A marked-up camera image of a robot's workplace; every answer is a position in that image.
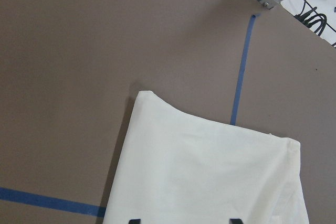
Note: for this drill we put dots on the cream long-sleeve printed shirt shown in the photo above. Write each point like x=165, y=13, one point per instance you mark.
x=179, y=168

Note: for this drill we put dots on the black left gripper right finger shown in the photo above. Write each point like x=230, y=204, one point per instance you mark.
x=235, y=221

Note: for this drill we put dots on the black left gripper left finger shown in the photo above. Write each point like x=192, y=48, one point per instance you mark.
x=134, y=221

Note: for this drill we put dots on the blue tape grid lines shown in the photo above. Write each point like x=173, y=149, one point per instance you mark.
x=22, y=197

